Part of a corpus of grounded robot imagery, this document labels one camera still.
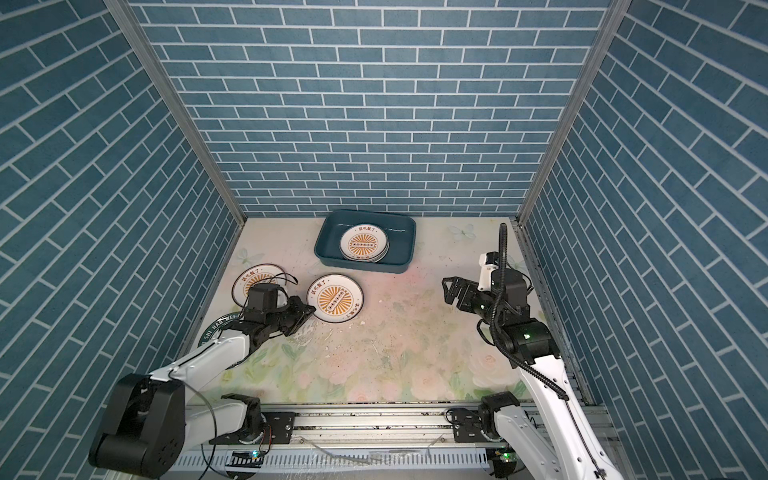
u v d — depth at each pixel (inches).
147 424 16.1
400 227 45.2
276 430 28.6
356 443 28.6
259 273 40.5
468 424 29.0
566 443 15.9
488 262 25.7
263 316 26.9
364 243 42.6
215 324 35.9
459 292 25.7
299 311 30.7
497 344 19.7
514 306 20.6
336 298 36.6
